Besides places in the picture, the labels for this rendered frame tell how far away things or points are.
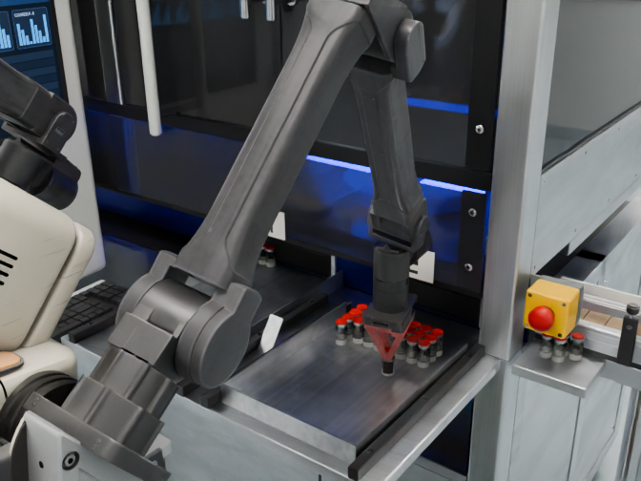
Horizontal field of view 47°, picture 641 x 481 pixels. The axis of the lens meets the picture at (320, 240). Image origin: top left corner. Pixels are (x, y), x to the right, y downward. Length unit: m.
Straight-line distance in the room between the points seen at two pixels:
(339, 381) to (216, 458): 0.82
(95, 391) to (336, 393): 0.64
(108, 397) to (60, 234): 0.17
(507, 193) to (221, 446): 1.08
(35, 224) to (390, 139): 0.45
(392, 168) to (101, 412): 0.52
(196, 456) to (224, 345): 1.41
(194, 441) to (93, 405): 1.42
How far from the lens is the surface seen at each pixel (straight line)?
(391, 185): 1.02
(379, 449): 1.09
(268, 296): 1.53
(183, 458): 2.14
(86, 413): 0.65
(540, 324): 1.24
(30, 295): 0.73
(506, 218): 1.24
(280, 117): 0.71
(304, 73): 0.73
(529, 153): 1.19
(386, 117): 0.91
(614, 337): 1.38
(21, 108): 1.02
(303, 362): 1.31
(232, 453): 1.96
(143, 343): 0.67
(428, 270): 1.34
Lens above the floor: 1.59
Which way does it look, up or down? 23 degrees down
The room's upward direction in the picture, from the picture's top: 1 degrees counter-clockwise
